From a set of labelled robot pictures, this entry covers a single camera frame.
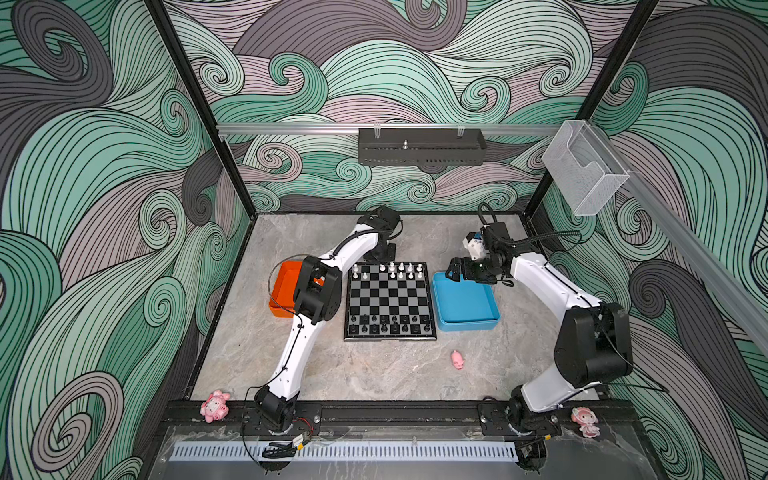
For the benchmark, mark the white slotted cable duct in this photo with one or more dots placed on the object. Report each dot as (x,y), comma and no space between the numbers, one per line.
(357,451)

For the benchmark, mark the black enclosure corner post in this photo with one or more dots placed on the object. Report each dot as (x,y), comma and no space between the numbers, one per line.
(615,60)

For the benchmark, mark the small pink pig toy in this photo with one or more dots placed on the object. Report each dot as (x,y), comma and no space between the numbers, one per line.
(457,360)

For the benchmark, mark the clear acrylic wall box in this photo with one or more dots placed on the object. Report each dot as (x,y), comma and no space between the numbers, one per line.
(585,166)

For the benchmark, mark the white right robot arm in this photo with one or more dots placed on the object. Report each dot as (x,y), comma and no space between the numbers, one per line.
(593,345)

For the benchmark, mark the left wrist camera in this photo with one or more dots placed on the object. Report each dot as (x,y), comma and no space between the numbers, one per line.
(386,220)

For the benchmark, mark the aluminium rail on wall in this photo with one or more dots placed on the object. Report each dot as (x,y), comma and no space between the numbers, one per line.
(304,128)

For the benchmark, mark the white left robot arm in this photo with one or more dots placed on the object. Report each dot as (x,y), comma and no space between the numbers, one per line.
(317,298)

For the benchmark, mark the pink doll figure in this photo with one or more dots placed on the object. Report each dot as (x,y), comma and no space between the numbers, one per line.
(587,421)
(215,408)

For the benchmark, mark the black perforated wall shelf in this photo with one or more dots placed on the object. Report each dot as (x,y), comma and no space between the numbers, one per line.
(431,149)

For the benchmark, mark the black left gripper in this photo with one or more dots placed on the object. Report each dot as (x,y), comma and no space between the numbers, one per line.
(390,257)

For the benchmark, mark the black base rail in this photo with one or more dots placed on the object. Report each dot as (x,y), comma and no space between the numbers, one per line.
(489,417)

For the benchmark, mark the black and silver chessboard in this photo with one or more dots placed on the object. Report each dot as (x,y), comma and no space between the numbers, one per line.
(392,304)

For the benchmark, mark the pink doll figure right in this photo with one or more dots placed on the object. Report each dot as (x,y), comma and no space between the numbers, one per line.
(587,421)

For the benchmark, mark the pink doll figure left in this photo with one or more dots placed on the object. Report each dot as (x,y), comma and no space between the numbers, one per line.
(215,408)

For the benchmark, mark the blue plastic tray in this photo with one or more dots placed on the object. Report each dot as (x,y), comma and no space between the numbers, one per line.
(463,305)

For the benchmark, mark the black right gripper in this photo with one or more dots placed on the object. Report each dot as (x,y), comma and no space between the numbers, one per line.
(468,275)

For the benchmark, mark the orange plastic tray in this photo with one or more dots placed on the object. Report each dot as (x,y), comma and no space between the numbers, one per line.
(281,303)

